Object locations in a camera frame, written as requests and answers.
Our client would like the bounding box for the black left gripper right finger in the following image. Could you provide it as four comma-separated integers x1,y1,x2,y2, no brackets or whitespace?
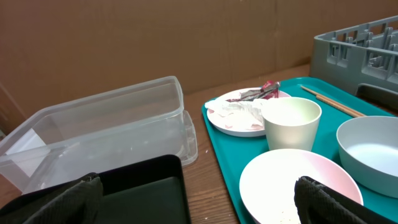
294,176,396,224

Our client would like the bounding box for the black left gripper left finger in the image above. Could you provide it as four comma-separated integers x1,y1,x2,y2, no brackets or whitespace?
0,172,104,224

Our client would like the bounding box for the small pink bowl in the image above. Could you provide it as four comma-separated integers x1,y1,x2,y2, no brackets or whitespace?
239,149,364,224

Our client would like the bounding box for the grey-blue bowl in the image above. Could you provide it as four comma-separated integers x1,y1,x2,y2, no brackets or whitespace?
336,116,397,198

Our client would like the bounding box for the pale green cup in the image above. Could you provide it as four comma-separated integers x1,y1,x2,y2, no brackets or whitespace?
261,97,322,151

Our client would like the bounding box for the wooden chopstick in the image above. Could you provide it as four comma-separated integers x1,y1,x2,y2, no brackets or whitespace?
301,86,365,118
316,95,364,118

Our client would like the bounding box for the large pink plate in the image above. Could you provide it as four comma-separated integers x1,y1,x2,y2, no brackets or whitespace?
206,87,292,138

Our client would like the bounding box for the white napkin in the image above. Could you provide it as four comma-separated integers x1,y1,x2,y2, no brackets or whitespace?
205,99,266,131

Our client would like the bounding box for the red foil wrapper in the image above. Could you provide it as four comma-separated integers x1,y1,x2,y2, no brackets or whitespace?
227,81,280,102

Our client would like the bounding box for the clear plastic waste bin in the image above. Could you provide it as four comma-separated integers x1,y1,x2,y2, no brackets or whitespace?
1,76,198,194

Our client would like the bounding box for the grey dishwasher rack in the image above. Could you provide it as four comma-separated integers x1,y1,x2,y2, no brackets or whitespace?
310,16,397,109

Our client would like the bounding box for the black plastic tray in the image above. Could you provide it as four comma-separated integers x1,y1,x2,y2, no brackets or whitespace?
0,154,192,224

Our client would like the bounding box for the teal serving tray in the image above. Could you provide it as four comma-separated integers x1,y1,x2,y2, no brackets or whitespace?
202,77,397,223

